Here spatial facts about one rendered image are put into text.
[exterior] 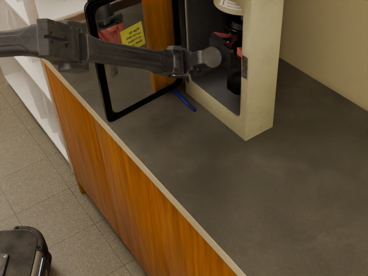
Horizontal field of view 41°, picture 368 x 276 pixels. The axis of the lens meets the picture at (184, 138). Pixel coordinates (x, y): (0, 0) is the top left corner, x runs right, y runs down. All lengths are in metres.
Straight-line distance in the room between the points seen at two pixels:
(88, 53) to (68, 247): 1.52
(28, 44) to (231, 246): 0.67
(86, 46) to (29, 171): 1.87
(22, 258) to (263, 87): 1.29
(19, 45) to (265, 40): 0.64
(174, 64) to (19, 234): 1.23
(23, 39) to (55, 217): 1.70
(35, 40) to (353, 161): 0.93
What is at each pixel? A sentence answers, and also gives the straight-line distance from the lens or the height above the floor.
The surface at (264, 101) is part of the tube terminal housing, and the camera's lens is 1.47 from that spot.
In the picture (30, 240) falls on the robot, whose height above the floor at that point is 0.24.
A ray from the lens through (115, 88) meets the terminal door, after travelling 1.49.
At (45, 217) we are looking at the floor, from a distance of 2.68.
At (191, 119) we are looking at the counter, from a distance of 1.60.
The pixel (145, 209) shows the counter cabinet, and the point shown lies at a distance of 1.76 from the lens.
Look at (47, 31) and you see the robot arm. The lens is 1.05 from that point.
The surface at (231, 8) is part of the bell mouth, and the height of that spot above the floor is 1.33.
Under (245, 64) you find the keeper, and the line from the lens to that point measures 1.36.
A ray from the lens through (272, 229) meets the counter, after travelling 1.30.
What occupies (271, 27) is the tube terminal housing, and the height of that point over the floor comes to 1.30.
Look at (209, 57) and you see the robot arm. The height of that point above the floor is 1.23.
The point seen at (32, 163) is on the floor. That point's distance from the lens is 2.99.
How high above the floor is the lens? 1.96
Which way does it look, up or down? 42 degrees down
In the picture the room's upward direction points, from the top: 4 degrees counter-clockwise
